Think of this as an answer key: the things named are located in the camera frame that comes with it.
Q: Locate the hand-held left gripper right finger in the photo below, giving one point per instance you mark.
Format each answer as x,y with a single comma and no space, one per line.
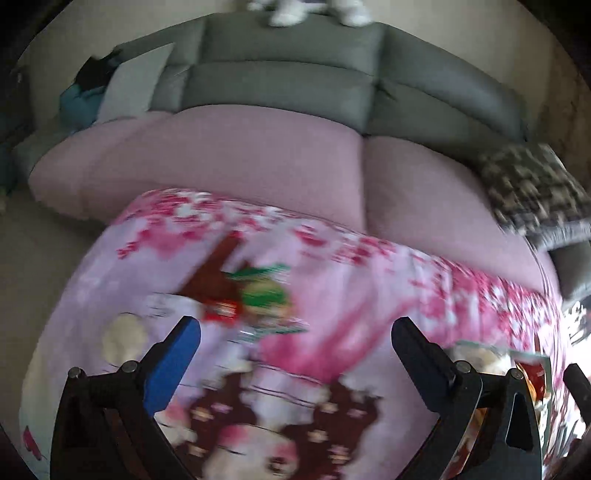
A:
418,364

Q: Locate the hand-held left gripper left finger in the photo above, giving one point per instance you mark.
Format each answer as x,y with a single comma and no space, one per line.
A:
173,364

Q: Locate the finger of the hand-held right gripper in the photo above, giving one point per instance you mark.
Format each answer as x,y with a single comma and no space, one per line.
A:
577,383

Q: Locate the shallow teal cardboard box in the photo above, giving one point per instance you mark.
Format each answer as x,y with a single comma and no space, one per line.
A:
531,356

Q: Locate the small red packet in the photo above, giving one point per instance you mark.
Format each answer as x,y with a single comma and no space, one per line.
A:
221,310

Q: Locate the green cookie packet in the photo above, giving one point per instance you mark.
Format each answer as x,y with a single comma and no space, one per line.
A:
265,300

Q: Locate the pink cartoon printed blanket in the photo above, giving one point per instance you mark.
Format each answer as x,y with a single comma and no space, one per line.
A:
346,323

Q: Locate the plain grey pillow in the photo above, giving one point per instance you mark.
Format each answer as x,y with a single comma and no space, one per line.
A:
565,233

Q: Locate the black white patterned pillow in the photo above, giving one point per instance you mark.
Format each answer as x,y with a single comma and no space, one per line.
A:
531,184

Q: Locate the blue cloth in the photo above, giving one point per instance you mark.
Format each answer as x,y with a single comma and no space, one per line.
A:
76,108

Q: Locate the light grey cushion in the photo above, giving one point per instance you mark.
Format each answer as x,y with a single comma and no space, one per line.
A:
134,87

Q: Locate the black bag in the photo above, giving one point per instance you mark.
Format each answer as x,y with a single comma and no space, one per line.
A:
92,69

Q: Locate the grey sofa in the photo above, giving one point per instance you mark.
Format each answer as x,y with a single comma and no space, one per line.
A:
286,60

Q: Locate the grey white plush dog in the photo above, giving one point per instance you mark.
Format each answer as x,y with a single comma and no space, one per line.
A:
286,14

